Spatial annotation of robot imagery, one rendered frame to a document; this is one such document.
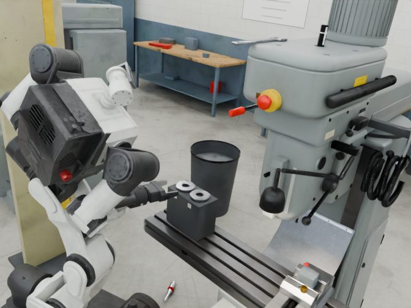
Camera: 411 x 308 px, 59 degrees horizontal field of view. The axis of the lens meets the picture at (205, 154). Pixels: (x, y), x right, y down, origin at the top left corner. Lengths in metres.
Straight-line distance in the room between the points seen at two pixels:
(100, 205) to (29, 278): 0.83
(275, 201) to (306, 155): 0.20
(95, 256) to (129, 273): 1.47
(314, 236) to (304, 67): 0.99
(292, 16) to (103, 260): 5.13
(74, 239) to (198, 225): 0.53
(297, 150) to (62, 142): 0.68
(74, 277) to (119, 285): 1.38
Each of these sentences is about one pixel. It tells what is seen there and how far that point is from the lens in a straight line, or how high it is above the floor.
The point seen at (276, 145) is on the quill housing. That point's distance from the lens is 1.19.
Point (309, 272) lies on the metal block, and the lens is 1.45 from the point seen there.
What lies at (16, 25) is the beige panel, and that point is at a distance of 2.40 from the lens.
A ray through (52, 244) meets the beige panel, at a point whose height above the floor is 0.16.
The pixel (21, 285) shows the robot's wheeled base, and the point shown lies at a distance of 1.93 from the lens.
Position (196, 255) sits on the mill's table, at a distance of 1.64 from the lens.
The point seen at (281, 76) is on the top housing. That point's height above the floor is 1.83.
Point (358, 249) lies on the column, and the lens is 1.80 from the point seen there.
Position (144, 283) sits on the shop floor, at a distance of 2.88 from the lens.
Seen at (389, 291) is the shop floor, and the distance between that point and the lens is 3.32.
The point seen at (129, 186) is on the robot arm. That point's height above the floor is 1.46.
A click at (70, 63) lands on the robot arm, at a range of 1.29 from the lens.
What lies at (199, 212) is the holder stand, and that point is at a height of 1.13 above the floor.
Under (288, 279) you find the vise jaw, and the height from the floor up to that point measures 1.08.
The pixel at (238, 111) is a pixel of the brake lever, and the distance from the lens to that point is 1.06.
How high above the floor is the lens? 2.03
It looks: 25 degrees down
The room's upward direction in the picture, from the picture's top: 5 degrees clockwise
